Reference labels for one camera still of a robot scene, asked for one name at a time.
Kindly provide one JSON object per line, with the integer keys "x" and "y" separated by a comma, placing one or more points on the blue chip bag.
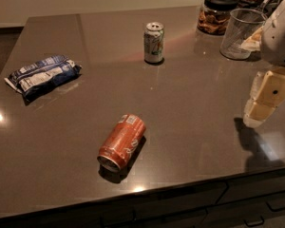
{"x": 43, "y": 76}

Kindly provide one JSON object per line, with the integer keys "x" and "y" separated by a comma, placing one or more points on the red coke can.
{"x": 120, "y": 145}

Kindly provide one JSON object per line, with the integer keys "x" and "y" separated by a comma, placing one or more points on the white green soda can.
{"x": 153, "y": 42}

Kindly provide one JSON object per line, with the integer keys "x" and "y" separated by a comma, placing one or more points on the black drawer handle left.
{"x": 113, "y": 218}

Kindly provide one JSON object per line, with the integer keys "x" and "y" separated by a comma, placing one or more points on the black drawer handle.
{"x": 276, "y": 205}
{"x": 254, "y": 222}
{"x": 113, "y": 218}

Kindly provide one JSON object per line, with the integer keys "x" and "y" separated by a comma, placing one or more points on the black drawer handle right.
{"x": 276, "y": 205}

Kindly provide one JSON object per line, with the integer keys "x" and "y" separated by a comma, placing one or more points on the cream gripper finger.
{"x": 266, "y": 95}
{"x": 252, "y": 43}

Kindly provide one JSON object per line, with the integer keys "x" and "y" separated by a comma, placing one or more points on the glass jar with black lid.
{"x": 214, "y": 16}

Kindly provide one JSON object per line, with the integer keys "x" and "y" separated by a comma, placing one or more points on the black drawer handle lower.
{"x": 254, "y": 222}

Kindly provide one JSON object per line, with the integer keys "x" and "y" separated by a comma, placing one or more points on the dark drawer cabinet front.
{"x": 220, "y": 203}

